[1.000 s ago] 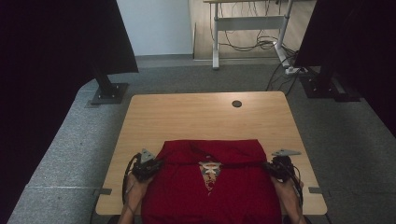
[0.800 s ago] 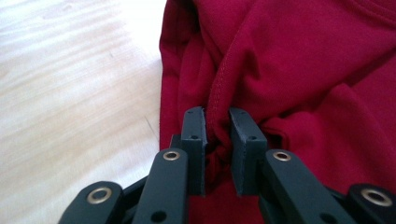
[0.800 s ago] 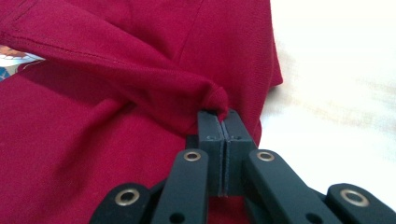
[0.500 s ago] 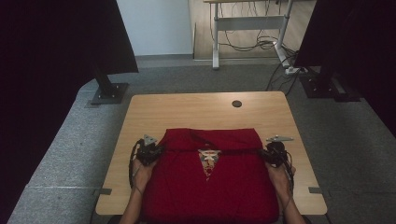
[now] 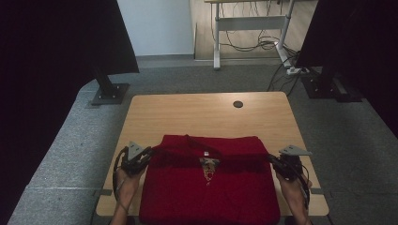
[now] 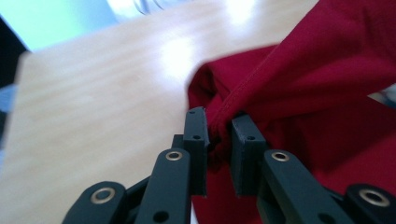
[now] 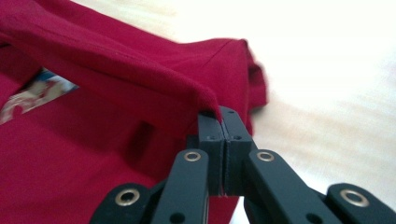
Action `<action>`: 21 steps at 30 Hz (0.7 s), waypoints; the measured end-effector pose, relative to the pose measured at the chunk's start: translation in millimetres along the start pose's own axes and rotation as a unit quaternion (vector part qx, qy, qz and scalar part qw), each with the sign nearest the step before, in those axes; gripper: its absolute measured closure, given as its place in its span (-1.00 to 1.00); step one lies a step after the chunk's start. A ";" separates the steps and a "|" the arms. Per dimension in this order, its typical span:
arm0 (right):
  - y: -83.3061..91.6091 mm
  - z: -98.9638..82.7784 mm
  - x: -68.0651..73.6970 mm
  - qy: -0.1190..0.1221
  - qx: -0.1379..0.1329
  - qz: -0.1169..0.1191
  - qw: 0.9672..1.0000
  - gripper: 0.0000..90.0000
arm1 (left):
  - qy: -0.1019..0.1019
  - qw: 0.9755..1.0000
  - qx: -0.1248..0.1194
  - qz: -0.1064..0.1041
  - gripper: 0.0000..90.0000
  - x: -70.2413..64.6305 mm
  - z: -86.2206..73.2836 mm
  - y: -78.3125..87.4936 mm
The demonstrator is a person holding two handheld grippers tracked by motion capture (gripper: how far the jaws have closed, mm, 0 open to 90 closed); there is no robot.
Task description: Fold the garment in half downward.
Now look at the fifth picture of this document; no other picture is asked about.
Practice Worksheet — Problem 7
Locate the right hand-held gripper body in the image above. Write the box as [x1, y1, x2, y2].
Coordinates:
[278, 144, 314, 182]

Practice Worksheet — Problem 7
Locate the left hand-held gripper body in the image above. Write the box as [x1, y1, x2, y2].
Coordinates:
[121, 141, 148, 176]

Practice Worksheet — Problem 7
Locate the red printed t-shirt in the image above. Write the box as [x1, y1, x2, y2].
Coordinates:
[138, 134, 282, 225]

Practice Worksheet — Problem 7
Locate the black metal stand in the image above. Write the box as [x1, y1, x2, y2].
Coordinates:
[300, 67, 364, 103]
[90, 67, 130, 106]

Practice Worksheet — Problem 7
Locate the white power strip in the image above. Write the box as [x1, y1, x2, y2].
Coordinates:
[285, 66, 311, 77]

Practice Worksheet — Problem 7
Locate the right hand-held gripper cable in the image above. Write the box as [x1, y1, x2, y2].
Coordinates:
[290, 162, 312, 211]

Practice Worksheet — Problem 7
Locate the black cable bundle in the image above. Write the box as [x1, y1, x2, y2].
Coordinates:
[219, 0, 303, 97]

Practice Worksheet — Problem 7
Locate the white desk frame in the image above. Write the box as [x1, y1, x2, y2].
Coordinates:
[205, 0, 297, 70]

